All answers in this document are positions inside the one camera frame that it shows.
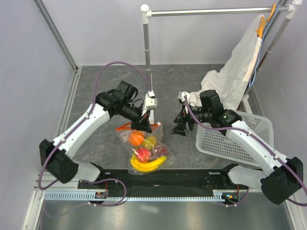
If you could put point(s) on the white plastic basket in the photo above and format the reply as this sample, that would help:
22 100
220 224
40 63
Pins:
216 144

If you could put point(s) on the blue clothes hanger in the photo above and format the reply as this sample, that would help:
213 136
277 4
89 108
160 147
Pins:
266 29

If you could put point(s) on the orange fruit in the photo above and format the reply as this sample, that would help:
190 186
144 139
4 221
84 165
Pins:
136 138

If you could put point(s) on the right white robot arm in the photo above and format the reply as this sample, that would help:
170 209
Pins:
279 177

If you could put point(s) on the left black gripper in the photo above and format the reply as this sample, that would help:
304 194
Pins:
141 123

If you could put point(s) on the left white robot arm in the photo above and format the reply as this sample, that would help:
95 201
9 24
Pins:
57 155

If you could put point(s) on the red apple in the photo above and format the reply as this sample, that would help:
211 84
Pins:
143 154

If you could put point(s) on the white slotted cable duct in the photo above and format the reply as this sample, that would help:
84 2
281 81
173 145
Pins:
217 196

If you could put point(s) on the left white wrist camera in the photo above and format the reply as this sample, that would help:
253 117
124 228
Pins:
150 102

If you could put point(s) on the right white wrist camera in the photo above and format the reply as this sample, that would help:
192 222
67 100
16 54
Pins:
184 96

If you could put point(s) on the orange clothes hanger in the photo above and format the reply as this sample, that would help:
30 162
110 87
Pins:
263 21

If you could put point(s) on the clear orange-zipper zip bag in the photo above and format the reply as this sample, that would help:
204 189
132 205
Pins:
123 133

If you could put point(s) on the white cloth garment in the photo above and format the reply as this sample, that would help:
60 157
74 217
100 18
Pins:
232 80

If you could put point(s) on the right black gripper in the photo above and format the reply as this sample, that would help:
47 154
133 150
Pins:
181 119

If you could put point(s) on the yellow banana bunch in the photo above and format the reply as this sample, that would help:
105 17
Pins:
147 167

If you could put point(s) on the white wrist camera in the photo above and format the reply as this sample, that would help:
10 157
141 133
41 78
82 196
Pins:
150 102
184 96

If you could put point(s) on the yellow lemon fruit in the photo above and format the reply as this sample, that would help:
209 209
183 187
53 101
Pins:
149 142

